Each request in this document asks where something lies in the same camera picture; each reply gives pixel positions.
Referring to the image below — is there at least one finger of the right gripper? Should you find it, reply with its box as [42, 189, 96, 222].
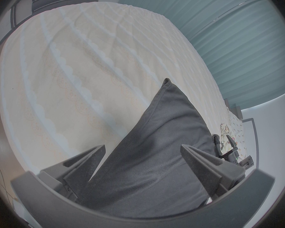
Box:
[226, 134, 238, 151]
[212, 134, 223, 155]

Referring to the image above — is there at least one blue-green curtain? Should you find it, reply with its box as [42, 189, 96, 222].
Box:
[119, 0, 267, 41]
[186, 0, 285, 109]

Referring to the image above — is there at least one white printed pillow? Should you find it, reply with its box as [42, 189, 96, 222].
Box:
[228, 112, 249, 157]

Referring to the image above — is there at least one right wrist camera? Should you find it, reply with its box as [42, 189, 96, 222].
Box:
[237, 155, 254, 168]

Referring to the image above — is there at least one grey bedside table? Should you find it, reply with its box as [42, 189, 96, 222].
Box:
[224, 98, 243, 118]

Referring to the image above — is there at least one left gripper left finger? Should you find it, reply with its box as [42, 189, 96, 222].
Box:
[39, 144, 106, 200]

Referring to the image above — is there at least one bed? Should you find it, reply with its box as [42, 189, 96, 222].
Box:
[0, 1, 260, 175]

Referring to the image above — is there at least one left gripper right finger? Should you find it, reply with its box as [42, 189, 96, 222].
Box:
[180, 144, 245, 198]

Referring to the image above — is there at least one white printed garment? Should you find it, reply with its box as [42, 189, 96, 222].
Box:
[220, 124, 231, 137]

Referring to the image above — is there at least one black T-shirt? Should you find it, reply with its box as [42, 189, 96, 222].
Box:
[77, 78, 217, 219]

